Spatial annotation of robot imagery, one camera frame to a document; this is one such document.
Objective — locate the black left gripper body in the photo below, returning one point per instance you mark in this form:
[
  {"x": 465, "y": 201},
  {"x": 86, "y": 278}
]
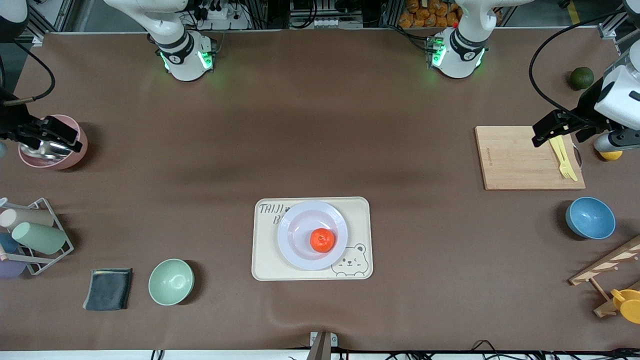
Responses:
[{"x": 586, "y": 116}]

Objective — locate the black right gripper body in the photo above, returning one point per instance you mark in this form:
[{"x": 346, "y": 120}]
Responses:
[{"x": 11, "y": 121}]

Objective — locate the white round plate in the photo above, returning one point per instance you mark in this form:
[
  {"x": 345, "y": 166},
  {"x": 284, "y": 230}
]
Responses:
[{"x": 300, "y": 235}]

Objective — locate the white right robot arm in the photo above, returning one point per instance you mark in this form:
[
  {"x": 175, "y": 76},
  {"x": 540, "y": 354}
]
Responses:
[{"x": 185, "y": 67}]

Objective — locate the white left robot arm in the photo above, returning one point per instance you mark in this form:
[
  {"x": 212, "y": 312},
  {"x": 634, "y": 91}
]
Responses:
[{"x": 460, "y": 62}]

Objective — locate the metal scoop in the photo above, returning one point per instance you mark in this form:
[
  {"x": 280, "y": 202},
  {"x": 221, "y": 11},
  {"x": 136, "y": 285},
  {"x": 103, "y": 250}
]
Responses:
[{"x": 42, "y": 152}]

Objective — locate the pink bowl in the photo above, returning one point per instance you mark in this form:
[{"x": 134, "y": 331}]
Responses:
[{"x": 80, "y": 155}]

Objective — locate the yellow plastic fork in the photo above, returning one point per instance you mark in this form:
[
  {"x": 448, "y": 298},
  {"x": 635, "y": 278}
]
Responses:
[{"x": 562, "y": 165}]

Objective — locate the dark green avocado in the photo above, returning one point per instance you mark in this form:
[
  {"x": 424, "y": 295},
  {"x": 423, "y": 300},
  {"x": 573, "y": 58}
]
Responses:
[{"x": 582, "y": 78}]

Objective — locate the wooden cutting board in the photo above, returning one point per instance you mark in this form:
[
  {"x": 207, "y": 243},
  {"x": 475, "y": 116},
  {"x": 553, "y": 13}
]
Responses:
[{"x": 520, "y": 160}]

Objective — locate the yellow lemon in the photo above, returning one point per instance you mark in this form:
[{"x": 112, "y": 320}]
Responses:
[{"x": 611, "y": 156}]

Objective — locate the beige cup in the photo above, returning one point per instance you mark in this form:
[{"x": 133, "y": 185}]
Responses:
[{"x": 25, "y": 218}]

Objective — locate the blue bowl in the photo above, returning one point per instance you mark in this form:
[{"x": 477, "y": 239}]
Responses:
[{"x": 590, "y": 220}]

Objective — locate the green cup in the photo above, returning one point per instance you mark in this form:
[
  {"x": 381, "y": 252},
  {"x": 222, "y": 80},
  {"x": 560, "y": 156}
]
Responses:
[{"x": 40, "y": 238}]

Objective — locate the blue cup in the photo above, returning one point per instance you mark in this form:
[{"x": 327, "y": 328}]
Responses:
[{"x": 7, "y": 243}]

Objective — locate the purple cup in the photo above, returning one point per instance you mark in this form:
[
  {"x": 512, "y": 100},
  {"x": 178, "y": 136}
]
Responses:
[{"x": 10, "y": 269}]

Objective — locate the wooden dish rack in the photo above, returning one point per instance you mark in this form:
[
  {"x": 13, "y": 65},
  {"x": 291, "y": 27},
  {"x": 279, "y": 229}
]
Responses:
[{"x": 580, "y": 278}]

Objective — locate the dark grey folded cloth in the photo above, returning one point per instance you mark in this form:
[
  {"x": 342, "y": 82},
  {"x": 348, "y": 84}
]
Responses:
[{"x": 107, "y": 290}]

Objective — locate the pile of orange fruit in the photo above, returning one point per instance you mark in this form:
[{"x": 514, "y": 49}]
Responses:
[{"x": 430, "y": 17}]

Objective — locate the brown table cloth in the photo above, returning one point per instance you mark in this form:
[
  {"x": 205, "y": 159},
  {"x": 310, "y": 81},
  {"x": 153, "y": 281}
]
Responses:
[{"x": 425, "y": 250}]

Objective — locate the light green bowl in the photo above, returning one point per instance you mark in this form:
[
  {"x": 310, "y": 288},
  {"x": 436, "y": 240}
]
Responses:
[{"x": 171, "y": 282}]

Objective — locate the yellow mug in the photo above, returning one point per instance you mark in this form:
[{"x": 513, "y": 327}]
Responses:
[{"x": 631, "y": 307}]

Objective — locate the white power strip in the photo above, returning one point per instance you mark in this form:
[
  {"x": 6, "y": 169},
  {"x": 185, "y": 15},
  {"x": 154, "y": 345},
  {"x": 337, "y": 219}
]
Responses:
[
  {"x": 220, "y": 14},
  {"x": 337, "y": 22}
]

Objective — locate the beige bear print tray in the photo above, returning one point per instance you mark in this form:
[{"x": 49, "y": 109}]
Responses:
[{"x": 265, "y": 260}]

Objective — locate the aluminium frame post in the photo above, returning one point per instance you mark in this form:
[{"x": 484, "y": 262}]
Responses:
[
  {"x": 39, "y": 40},
  {"x": 607, "y": 32}
]

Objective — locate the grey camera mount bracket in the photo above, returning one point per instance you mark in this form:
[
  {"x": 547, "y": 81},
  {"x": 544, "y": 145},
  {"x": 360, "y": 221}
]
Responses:
[{"x": 320, "y": 347}]

